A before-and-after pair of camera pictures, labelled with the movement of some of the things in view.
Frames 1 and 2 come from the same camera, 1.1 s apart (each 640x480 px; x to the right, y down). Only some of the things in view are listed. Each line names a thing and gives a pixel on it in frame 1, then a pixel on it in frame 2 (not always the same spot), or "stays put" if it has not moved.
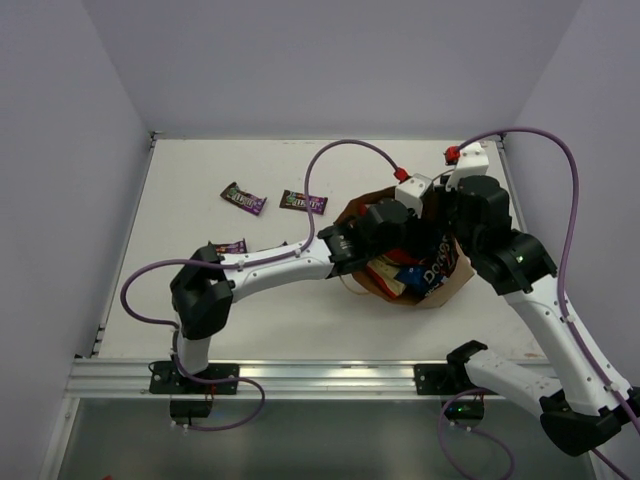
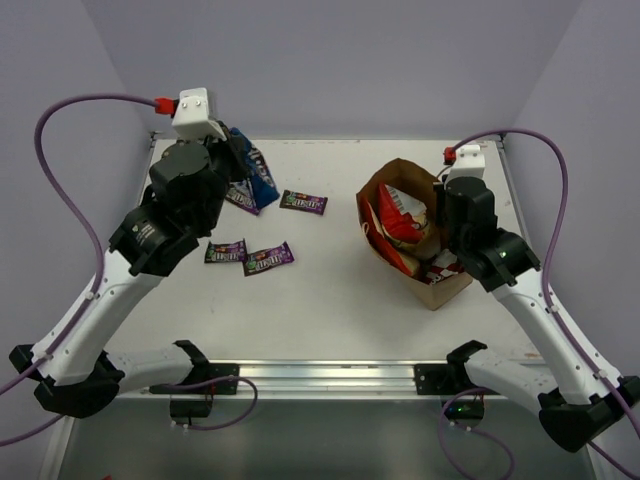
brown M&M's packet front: x=230 y=247 stays put
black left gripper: x=420 y=230 to x=232 y=153
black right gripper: x=444 y=197 stays put
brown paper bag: x=463 y=270 to x=407 y=177
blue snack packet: x=426 y=277 to x=263 y=183
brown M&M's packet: x=296 y=200 stays put
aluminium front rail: x=91 y=377 stays put
